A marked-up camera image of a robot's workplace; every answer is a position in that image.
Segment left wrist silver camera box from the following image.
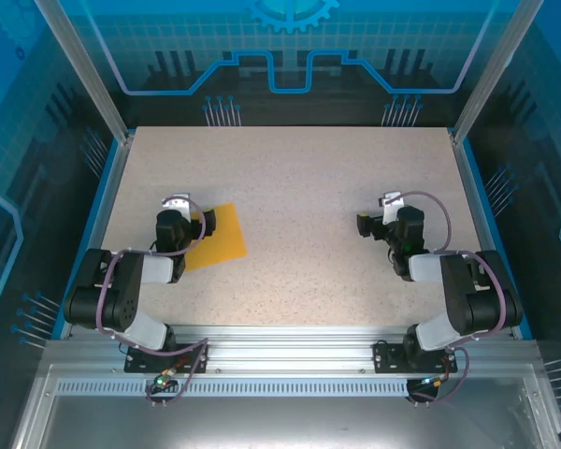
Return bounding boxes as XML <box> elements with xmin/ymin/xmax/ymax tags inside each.
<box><xmin>162</xmin><ymin>193</ymin><xmax>192</xmax><ymax>220</ymax></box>

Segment cable connector with green light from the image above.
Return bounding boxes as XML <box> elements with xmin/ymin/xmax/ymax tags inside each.
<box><xmin>151</xmin><ymin>368</ymin><xmax>178</xmax><ymax>390</ymax></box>

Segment long aluminium mounting rail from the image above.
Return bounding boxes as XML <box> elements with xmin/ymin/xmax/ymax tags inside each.
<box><xmin>44</xmin><ymin>325</ymin><xmax>541</xmax><ymax>375</ymax></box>

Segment yellow cloth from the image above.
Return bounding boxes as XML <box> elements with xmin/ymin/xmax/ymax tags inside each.
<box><xmin>182</xmin><ymin>201</ymin><xmax>248</xmax><ymax>271</ymax></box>

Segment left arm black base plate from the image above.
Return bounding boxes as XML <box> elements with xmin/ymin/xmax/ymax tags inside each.
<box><xmin>123</xmin><ymin>343</ymin><xmax>210</xmax><ymax>374</ymax></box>

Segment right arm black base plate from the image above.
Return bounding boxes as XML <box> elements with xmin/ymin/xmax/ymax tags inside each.
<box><xmin>372</xmin><ymin>341</ymin><xmax>459</xmax><ymax>374</ymax></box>

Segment slotted grey cable duct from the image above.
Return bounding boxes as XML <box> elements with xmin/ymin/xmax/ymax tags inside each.
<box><xmin>54</xmin><ymin>378</ymin><xmax>457</xmax><ymax>398</ymax></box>

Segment steel sheet panel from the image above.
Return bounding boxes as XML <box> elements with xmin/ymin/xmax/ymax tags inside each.
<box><xmin>13</xmin><ymin>364</ymin><xmax>561</xmax><ymax>449</ymax></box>

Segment blue table edge strip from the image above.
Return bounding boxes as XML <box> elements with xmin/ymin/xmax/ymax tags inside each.
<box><xmin>50</xmin><ymin>139</ymin><xmax>123</xmax><ymax>340</ymax></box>
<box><xmin>458</xmin><ymin>139</ymin><xmax>535</xmax><ymax>340</ymax></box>

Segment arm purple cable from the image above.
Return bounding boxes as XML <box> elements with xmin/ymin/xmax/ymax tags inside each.
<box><xmin>95</xmin><ymin>196</ymin><xmax>210</xmax><ymax>406</ymax></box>
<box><xmin>385</xmin><ymin>190</ymin><xmax>506</xmax><ymax>406</ymax></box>

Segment aluminium side rail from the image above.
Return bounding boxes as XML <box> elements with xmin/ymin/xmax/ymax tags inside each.
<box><xmin>72</xmin><ymin>133</ymin><xmax>136</xmax><ymax>329</ymax></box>
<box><xmin>450</xmin><ymin>134</ymin><xmax>516</xmax><ymax>339</ymax></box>

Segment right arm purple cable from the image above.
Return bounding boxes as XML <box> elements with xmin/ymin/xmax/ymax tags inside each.
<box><xmin>385</xmin><ymin>190</ymin><xmax>506</xmax><ymax>406</ymax></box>

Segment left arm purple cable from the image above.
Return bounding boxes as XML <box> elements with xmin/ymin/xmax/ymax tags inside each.
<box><xmin>95</xmin><ymin>196</ymin><xmax>210</xmax><ymax>406</ymax></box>

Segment aluminium frame post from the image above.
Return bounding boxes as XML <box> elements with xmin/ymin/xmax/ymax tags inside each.
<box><xmin>35</xmin><ymin>0</ymin><xmax>136</xmax><ymax>142</ymax></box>
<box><xmin>450</xmin><ymin>0</ymin><xmax>546</xmax><ymax>144</ymax></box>

